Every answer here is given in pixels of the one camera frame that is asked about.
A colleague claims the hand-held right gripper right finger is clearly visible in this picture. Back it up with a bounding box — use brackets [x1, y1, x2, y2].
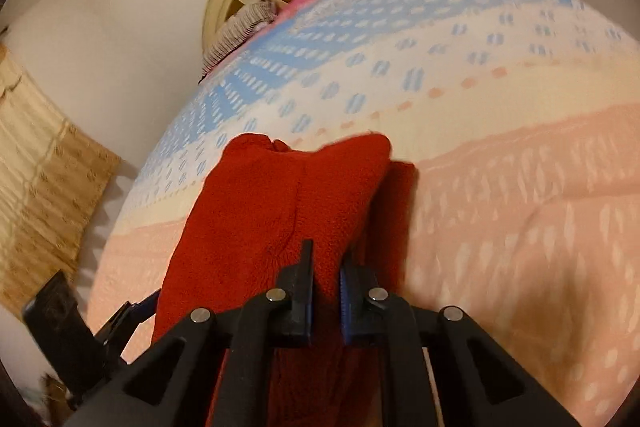
[339, 257, 576, 427]

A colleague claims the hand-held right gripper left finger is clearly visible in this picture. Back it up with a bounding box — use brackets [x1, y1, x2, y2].
[65, 239, 316, 427]

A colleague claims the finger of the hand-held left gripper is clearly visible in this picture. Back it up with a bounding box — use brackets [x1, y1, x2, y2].
[94, 288, 162, 372]

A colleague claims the red knit sweater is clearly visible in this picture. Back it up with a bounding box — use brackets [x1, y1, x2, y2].
[150, 133, 419, 427]

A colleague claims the beige floral curtain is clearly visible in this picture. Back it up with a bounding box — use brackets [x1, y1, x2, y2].
[0, 41, 122, 320]

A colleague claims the dotted pastel blanket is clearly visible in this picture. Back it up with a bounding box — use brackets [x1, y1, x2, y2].
[82, 0, 640, 427]

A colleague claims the striped pillow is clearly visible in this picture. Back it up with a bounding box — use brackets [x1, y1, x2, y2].
[199, 0, 279, 78]

